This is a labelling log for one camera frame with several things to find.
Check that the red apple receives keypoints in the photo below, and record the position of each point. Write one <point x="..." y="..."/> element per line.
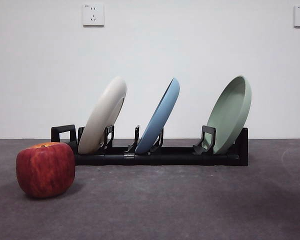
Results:
<point x="45" y="170"/>

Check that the black plate rack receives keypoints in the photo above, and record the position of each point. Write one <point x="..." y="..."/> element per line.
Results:
<point x="165" y="160"/>

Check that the blue plate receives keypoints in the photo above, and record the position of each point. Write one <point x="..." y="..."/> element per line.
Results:
<point x="160" y="115"/>

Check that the green plate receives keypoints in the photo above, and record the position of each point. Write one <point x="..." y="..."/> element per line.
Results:
<point x="227" y="112"/>

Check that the cream yellow plate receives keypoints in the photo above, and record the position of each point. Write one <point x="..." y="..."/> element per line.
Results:
<point x="102" y="117"/>

